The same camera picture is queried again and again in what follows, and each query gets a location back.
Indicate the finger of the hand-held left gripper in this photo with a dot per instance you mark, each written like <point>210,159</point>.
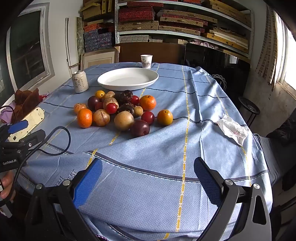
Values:
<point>32,138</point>
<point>18,126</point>

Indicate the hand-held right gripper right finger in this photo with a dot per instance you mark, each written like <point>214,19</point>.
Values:
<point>208,183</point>

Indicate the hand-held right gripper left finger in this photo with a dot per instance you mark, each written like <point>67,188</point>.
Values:
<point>87,183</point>

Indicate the orange mandarin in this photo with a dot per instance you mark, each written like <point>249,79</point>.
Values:
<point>147,102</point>
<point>165,117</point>
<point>84,118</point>

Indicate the orange-brown round fruit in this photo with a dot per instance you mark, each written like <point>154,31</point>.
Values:
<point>79,107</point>

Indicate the spotted tan passion fruit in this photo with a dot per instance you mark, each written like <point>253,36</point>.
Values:
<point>101,117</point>

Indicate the large yellow passion fruit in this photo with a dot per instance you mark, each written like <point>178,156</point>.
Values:
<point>124,120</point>

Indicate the small yellow orange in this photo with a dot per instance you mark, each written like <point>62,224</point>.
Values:
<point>100,94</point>

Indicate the white oval plate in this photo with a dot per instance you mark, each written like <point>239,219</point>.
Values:
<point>127,80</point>

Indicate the person's left hand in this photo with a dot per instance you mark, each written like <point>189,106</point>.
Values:
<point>7,183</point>

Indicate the white power strip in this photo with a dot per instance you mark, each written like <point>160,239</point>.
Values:
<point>30,118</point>

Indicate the lilac cloth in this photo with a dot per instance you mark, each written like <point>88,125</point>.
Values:
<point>4,115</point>

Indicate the brown cloth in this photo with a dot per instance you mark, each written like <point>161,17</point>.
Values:
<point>25,99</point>

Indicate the crumpled white tissue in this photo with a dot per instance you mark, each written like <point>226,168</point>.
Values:
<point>233,131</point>

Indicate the blue striped tablecloth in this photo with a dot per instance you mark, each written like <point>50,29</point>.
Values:
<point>150,150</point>

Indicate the white beverage can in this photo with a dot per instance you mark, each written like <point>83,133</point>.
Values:
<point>79,83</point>

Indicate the white framed window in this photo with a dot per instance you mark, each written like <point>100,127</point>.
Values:
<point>25,46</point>

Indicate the black round stool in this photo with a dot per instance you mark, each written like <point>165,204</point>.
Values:
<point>249,107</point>

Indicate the black jacket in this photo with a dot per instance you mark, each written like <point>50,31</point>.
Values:
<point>284,132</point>

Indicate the white wooden slat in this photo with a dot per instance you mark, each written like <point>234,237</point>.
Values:
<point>67,41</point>

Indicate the green patterned board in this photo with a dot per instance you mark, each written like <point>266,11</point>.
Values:
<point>80,37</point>

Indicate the stack of blue printed boxes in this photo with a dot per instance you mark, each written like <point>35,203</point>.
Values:
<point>97,39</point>

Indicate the glossy black panel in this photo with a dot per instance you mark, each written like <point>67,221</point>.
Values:
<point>208,62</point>

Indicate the brown wooden board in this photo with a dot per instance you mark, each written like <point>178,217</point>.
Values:
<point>134,53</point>

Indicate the white paper cup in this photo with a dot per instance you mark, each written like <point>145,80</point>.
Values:
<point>146,61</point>

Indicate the stack of yellow wooden cases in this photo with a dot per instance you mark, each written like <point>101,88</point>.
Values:
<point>92,11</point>

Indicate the pink cloth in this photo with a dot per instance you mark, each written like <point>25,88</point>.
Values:
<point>203,43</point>

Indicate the woven straw mat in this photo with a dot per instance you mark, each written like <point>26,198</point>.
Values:
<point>268,46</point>

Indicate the bright window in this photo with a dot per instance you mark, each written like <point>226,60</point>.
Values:
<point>290,58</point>

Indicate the white metal shelf rack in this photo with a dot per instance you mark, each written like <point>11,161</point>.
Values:
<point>180,34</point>

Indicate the stack of patterned flat boxes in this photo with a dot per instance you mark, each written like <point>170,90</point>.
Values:
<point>136,14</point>

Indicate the beige picture frame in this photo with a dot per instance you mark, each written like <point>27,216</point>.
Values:
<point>99,59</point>

